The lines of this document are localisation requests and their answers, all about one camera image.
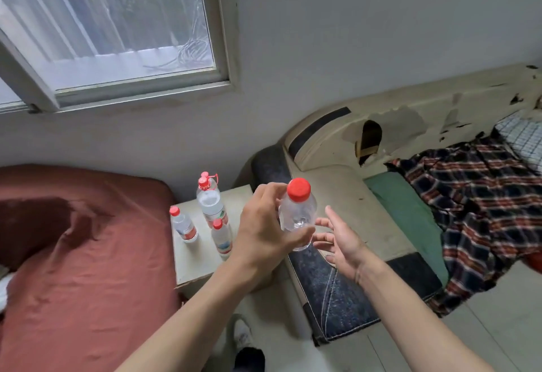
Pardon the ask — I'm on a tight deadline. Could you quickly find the white nightstand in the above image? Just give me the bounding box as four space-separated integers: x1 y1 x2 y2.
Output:
171 185 289 298

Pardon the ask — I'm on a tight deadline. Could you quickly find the large red-capped water bottle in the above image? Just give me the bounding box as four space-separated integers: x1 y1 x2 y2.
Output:
196 176 230 229

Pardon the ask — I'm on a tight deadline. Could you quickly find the person's left hand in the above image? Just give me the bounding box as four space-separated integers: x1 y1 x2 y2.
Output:
231 182 316 278

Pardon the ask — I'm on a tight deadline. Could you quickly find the white shoe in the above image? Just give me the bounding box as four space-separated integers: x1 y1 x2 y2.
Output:
231 315 255 352

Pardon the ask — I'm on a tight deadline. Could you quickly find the person's right forearm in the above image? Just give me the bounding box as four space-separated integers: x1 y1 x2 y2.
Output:
357 257 497 372

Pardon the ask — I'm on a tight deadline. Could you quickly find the red object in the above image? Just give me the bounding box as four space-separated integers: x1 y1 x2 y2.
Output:
524 251 542 276

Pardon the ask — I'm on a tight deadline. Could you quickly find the green mattress sheet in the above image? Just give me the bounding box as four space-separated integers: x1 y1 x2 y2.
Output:
364 171 450 289

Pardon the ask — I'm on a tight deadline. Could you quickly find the clear red-capped bottle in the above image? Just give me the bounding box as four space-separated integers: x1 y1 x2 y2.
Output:
278 178 318 252

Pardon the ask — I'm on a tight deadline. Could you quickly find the dark plaid blanket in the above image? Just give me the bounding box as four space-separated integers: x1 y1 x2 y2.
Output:
384 131 542 318

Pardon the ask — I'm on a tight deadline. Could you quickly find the small red-capped water bottle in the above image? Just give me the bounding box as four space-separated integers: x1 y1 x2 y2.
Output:
211 219 234 261
169 206 199 244

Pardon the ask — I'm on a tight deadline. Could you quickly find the bundle of cables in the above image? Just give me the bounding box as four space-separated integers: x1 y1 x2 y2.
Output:
143 1 213 73

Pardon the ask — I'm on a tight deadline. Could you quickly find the worn cream and black bed frame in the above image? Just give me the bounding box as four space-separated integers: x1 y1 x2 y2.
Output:
250 63 542 347

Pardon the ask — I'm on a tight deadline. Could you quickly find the bed with red sheet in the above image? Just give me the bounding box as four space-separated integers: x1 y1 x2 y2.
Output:
0 164 182 372

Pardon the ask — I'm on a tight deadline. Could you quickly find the person's left forearm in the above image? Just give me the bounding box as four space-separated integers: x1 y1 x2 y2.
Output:
114 257 274 372

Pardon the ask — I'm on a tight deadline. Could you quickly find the window with grey frame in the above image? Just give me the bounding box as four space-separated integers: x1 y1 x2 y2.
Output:
0 0 240 114

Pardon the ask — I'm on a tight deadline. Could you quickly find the white cloth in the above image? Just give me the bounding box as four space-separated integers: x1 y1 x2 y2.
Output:
0 265 15 314

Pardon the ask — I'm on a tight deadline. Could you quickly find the white blue checked pillow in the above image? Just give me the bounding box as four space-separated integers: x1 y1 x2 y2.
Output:
494 110 542 175

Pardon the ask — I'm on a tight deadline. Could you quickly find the person's right hand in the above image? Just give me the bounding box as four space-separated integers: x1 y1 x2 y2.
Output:
312 205 374 284

